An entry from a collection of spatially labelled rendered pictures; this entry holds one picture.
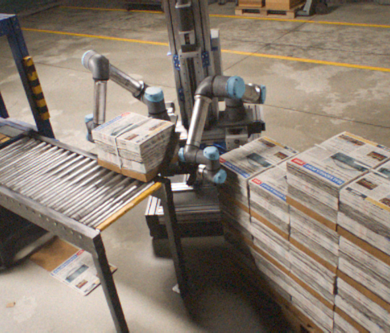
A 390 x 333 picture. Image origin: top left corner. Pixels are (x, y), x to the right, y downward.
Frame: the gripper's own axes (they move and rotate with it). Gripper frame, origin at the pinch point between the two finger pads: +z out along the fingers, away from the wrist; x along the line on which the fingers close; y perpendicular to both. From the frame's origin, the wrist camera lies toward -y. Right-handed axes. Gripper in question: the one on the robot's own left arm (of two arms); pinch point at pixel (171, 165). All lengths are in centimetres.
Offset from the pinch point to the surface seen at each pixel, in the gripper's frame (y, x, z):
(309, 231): -4, 11, -89
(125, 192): -1.4, 33.0, 3.5
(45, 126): -3, -4, 125
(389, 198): 27, 16, -122
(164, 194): -7.0, 17.6, -9.1
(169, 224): -28.0, 16.2, -8.1
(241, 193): -7.3, -3.9, -43.4
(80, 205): -3, 53, 17
